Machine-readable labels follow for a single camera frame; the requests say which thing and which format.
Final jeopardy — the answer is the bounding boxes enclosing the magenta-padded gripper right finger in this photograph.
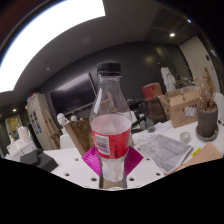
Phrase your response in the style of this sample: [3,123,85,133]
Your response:
[124,145,166,190]

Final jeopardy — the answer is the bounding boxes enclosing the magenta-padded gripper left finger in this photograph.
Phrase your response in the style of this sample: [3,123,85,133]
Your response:
[52,145,102,190]

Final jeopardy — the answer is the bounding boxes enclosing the clear red-label drink bottle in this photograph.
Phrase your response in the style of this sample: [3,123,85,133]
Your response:
[89,61,133,184]

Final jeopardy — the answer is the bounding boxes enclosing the clear glass bottle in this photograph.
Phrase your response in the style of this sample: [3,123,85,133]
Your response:
[145,114,157,134]

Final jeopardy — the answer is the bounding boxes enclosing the black flat boxes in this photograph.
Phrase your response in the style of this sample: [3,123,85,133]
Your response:
[19,149,59,173]

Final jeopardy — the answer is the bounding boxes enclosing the wooden easel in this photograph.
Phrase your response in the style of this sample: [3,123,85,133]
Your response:
[43,109,63,148]

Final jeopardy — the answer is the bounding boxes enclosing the small white cup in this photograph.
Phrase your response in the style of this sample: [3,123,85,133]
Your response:
[179,131,191,144]

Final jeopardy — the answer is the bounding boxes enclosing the dark mesh chair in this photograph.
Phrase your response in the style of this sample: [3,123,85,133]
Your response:
[131,97,168,129]

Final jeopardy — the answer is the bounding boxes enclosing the small yellow flat item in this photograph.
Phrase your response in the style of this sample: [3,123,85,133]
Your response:
[191,147,203,158]

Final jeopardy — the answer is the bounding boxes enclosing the white cabinet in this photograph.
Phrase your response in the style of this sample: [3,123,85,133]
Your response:
[25,93,54,151]

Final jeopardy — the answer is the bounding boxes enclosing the brown cardboard box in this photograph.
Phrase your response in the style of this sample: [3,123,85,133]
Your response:
[163,88,201,129]

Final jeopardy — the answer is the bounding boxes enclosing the red box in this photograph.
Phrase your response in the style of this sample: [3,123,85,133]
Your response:
[141,82,164,100]

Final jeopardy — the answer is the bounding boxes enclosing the grey plant saucer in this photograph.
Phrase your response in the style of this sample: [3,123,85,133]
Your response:
[195,128,219,142]

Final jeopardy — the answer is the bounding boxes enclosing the dried plant in grey pot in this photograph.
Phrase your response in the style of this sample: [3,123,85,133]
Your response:
[194,66,219,138]

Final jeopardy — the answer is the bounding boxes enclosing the white wrapped statue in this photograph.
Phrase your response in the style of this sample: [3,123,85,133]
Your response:
[160,66,177,93]

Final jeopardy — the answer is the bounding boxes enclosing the round ceiling spotlights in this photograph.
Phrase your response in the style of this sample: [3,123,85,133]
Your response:
[169,18,194,38]

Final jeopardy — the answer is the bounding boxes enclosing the long ceiling light panel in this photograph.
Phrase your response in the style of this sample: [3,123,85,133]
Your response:
[0,0,107,94]

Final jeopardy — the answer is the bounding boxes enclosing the black wall screen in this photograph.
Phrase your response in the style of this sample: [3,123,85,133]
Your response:
[49,72,98,116]

